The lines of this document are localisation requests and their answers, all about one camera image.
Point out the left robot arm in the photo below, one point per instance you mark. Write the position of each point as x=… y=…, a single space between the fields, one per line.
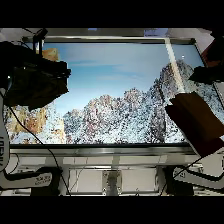
x=23 y=58

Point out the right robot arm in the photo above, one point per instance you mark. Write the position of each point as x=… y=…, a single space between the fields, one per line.
x=203 y=75

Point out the dark olive garment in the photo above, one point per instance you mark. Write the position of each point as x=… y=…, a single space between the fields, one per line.
x=33 y=91

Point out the light brown garment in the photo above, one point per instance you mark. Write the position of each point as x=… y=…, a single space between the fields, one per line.
x=196 y=113

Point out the red garment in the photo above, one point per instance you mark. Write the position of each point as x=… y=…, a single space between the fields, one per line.
x=196 y=143

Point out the silver frame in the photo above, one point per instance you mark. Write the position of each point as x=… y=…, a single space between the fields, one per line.
x=113 y=151

